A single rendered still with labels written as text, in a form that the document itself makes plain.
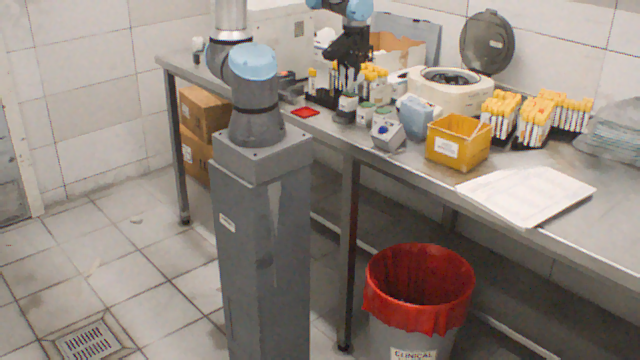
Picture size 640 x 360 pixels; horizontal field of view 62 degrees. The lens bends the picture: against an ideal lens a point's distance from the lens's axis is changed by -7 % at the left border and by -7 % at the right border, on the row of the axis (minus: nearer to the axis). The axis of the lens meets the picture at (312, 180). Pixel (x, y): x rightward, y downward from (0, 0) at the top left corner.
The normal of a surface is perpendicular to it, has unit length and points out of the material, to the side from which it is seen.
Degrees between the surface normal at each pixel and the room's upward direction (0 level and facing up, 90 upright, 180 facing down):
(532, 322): 0
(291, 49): 90
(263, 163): 90
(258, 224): 90
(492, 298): 0
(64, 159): 90
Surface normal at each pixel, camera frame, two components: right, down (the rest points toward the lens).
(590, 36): -0.75, 0.32
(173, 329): 0.00, -0.88
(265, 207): 0.66, 0.36
